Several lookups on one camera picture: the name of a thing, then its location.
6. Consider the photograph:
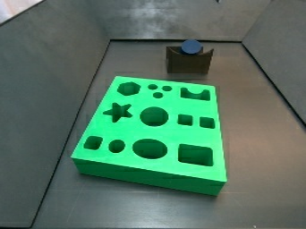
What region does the dark grey cradle fixture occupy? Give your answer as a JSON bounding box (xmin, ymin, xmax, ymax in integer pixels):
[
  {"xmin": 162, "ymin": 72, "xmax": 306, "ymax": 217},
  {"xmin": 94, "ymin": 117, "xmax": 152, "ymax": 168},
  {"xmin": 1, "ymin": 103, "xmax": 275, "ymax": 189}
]
[{"xmin": 166, "ymin": 47, "xmax": 214, "ymax": 74}]

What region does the blue oval cylinder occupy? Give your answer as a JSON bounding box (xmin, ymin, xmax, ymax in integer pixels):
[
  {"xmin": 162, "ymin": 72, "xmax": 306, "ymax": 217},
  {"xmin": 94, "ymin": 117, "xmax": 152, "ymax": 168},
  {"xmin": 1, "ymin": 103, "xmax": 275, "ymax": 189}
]
[{"xmin": 180, "ymin": 39, "xmax": 202, "ymax": 55}]

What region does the green foam shape board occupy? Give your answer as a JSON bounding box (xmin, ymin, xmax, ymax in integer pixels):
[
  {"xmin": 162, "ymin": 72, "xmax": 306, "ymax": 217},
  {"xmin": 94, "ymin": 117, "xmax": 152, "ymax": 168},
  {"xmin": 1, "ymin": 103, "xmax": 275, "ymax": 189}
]
[{"xmin": 72, "ymin": 76, "xmax": 227, "ymax": 196}]

